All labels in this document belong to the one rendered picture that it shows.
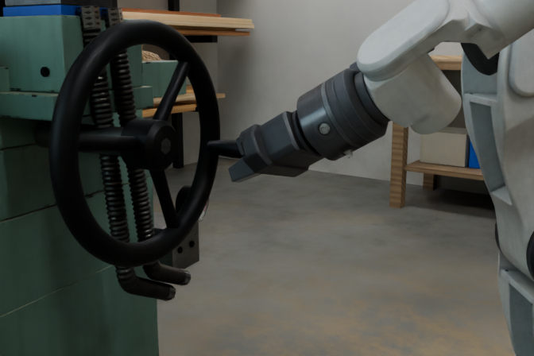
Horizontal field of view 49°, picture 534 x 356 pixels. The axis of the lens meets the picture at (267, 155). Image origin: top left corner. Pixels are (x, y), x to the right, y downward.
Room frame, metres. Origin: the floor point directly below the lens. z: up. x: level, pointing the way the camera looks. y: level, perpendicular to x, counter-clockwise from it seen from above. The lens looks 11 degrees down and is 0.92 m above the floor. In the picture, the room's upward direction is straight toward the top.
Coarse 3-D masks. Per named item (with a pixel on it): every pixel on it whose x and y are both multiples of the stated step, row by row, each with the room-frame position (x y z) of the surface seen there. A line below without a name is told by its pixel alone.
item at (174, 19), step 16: (176, 0) 4.45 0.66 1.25; (128, 16) 3.54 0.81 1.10; (144, 16) 3.64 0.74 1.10; (160, 16) 3.75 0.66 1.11; (176, 16) 3.87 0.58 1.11; (192, 16) 3.99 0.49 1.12; (208, 16) 4.12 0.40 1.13; (192, 32) 3.93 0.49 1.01; (208, 32) 4.06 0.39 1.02; (224, 32) 4.20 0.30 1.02; (240, 32) 4.35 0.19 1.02; (192, 96) 3.94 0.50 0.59; (224, 96) 4.48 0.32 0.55; (144, 112) 3.57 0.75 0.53; (176, 112) 3.80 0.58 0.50; (176, 128) 4.43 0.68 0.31; (176, 160) 4.44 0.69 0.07
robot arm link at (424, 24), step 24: (432, 0) 0.62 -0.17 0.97; (456, 0) 0.61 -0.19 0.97; (384, 24) 0.65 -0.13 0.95; (408, 24) 0.62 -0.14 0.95; (432, 24) 0.59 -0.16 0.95; (456, 24) 0.59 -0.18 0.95; (480, 24) 0.59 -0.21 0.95; (360, 48) 0.65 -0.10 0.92; (384, 48) 0.61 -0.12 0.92; (408, 48) 0.60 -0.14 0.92; (480, 48) 0.64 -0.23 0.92; (384, 72) 0.61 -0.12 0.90
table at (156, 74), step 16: (144, 64) 0.95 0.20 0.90; (160, 64) 0.99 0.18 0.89; (176, 64) 1.03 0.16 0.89; (0, 80) 0.72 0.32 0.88; (144, 80) 0.95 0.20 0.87; (160, 80) 0.99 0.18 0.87; (0, 96) 0.71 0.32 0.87; (16, 96) 0.69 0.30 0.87; (32, 96) 0.68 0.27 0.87; (48, 96) 0.67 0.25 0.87; (112, 96) 0.75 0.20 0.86; (144, 96) 0.81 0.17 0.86; (160, 96) 0.99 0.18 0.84; (0, 112) 0.71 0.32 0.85; (16, 112) 0.70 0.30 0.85; (32, 112) 0.68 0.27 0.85; (48, 112) 0.67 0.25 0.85; (112, 112) 0.75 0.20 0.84
